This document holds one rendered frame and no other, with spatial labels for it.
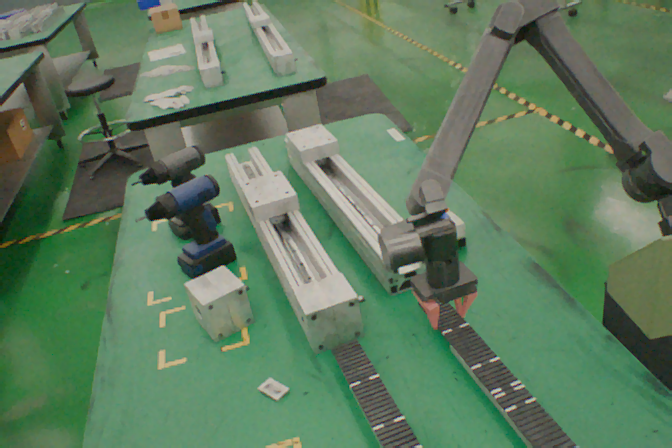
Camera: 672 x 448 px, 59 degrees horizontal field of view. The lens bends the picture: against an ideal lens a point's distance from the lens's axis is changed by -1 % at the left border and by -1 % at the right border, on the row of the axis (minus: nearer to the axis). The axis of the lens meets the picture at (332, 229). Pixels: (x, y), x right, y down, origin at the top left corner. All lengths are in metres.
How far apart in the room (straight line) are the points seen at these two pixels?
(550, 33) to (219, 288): 0.79
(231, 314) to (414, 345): 0.36
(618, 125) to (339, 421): 0.70
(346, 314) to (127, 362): 0.45
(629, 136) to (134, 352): 1.02
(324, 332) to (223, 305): 0.21
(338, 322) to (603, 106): 0.61
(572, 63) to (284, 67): 1.89
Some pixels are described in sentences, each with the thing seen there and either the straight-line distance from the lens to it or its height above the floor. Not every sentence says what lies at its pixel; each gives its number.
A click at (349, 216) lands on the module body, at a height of 0.86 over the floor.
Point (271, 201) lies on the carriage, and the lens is 1.41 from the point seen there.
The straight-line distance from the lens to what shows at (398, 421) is 0.95.
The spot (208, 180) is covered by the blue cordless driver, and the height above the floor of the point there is 0.99.
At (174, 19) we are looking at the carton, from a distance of 4.81.
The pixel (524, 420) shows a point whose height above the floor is 0.81.
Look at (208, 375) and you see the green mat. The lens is 1.16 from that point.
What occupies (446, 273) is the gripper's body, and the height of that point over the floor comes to 0.93.
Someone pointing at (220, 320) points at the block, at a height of 0.82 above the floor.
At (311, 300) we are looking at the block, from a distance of 1.10.
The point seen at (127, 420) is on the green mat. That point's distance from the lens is 1.15.
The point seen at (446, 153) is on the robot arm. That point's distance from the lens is 1.04.
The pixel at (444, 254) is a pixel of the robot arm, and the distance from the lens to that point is 1.00.
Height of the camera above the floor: 1.52
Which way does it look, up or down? 30 degrees down
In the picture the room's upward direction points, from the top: 11 degrees counter-clockwise
